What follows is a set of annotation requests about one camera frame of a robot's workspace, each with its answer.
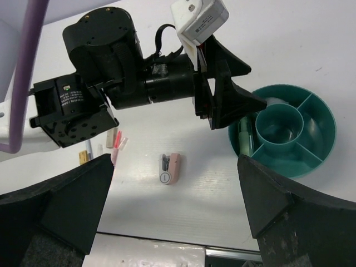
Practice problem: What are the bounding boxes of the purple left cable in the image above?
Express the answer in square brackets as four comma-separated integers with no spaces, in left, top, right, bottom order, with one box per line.
[0,0,50,154]

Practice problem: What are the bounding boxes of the silver foil covered panel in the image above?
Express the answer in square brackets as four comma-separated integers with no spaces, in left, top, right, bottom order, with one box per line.
[83,234,205,266]

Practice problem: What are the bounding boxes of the clear pen cap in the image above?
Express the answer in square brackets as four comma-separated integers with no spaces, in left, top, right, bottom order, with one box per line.
[118,137,128,150]

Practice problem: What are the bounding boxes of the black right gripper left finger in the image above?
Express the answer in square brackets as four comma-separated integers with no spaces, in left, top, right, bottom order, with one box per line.
[1,154,114,266]

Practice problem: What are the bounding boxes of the green translucent highlighter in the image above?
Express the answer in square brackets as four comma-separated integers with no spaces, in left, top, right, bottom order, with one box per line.
[238,116,254,156]

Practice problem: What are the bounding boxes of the pink mini stapler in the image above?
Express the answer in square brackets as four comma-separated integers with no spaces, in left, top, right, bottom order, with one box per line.
[159,153,181,185]

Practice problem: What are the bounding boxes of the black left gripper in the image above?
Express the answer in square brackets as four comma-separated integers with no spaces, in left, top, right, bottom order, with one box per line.
[192,35,267,130]

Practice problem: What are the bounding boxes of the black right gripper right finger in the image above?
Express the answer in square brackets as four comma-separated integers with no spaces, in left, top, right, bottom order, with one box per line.
[237,156,355,266]

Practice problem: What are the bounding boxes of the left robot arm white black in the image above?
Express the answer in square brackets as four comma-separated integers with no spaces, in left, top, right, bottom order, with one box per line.
[1,1,267,157]

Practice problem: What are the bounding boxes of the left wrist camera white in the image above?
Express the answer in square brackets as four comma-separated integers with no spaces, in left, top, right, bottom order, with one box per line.
[170,0,229,71]

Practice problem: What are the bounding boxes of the grey beige eraser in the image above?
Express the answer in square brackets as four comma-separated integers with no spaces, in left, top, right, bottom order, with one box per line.
[106,127,117,149]

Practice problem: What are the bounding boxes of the teal round divided organizer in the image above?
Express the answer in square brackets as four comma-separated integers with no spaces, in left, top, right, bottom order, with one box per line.
[228,85,337,179]

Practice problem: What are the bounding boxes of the pink red gel pen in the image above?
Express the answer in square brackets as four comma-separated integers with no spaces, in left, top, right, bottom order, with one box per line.
[111,131,122,166]

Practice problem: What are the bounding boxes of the blue ballpoint pen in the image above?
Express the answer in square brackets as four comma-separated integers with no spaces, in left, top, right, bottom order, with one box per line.
[85,140,93,160]

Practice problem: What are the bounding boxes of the yellow eraser block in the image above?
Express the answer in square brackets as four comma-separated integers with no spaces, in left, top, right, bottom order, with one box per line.
[78,150,90,165]

